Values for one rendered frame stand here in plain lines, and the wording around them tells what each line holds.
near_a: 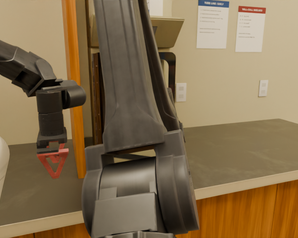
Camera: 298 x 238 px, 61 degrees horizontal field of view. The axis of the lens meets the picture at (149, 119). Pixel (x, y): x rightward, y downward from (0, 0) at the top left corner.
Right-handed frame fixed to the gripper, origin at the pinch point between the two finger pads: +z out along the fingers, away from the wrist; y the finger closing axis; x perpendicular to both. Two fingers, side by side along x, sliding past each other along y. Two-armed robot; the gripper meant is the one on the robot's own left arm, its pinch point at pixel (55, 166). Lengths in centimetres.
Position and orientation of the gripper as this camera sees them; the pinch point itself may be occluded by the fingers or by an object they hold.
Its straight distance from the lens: 70.3
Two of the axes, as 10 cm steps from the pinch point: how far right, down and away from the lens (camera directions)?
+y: -3.3, -2.2, 9.2
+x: -9.4, 0.7, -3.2
